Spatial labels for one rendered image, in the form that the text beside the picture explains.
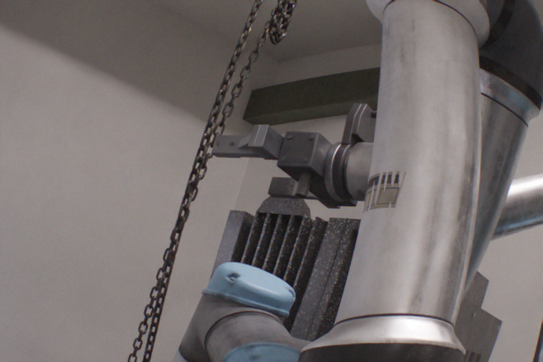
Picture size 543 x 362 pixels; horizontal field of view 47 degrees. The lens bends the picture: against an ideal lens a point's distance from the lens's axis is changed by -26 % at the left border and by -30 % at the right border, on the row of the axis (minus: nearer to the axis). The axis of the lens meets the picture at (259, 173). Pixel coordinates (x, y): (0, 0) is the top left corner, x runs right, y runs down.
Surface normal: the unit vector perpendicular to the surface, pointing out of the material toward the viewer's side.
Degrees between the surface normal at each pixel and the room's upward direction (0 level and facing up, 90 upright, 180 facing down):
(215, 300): 103
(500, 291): 90
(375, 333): 40
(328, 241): 90
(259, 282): 25
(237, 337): 56
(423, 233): 81
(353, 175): 119
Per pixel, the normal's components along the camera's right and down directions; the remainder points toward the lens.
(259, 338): -0.08, -0.96
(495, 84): -0.68, 0.52
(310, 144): -0.55, -0.40
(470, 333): 0.73, 0.03
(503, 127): -0.13, 0.04
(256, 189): -0.77, -0.38
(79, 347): 0.57, -0.06
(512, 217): 0.12, 0.18
